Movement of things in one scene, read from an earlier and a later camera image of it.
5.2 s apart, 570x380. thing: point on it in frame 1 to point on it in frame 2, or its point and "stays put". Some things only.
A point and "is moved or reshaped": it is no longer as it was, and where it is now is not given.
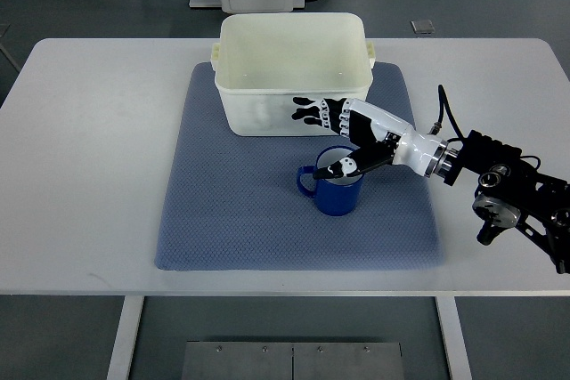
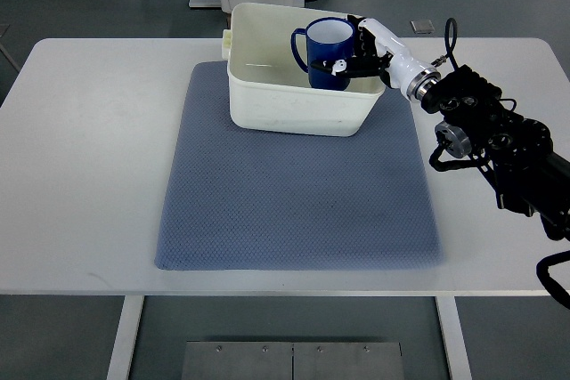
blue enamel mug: [335, 197] to [327, 38]
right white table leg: [454, 338] stays put
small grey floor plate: [422, 26] stays put
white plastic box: [264, 60] is moved or reshaped
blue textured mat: [234, 201] stays put
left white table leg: [119, 367] stays put
